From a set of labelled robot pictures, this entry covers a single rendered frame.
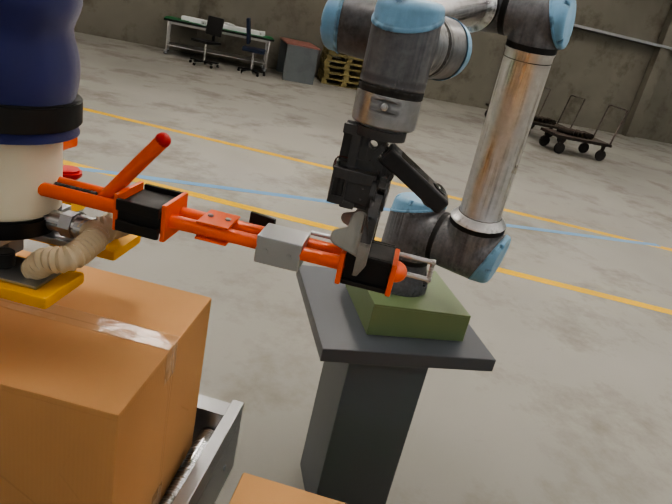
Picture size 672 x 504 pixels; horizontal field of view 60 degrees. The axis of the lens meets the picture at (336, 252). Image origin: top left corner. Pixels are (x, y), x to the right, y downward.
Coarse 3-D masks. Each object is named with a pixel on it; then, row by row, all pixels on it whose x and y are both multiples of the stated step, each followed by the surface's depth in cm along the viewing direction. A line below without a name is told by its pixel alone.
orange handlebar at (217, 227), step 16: (64, 144) 112; (48, 192) 89; (64, 192) 89; (80, 192) 89; (96, 208) 89; (112, 208) 88; (176, 224) 87; (192, 224) 87; (208, 224) 86; (224, 224) 87; (240, 224) 90; (208, 240) 87; (224, 240) 87; (240, 240) 86; (256, 240) 86; (320, 240) 90; (304, 256) 86; (320, 256) 85; (336, 256) 86; (400, 272) 85
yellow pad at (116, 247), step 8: (112, 240) 103; (120, 240) 104; (128, 240) 105; (136, 240) 107; (112, 248) 100; (120, 248) 102; (128, 248) 104; (96, 256) 101; (104, 256) 100; (112, 256) 100
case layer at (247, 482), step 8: (240, 480) 130; (248, 480) 130; (256, 480) 131; (264, 480) 131; (240, 488) 128; (248, 488) 128; (256, 488) 129; (264, 488) 129; (272, 488) 130; (280, 488) 130; (288, 488) 131; (296, 488) 131; (232, 496) 126; (240, 496) 126; (248, 496) 126; (256, 496) 127; (264, 496) 127; (272, 496) 128; (280, 496) 128; (288, 496) 129; (296, 496) 129; (304, 496) 129; (312, 496) 130; (320, 496) 130
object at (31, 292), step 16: (0, 256) 85; (16, 256) 91; (0, 272) 85; (16, 272) 86; (80, 272) 91; (0, 288) 83; (16, 288) 83; (32, 288) 84; (48, 288) 85; (64, 288) 86; (32, 304) 83; (48, 304) 83
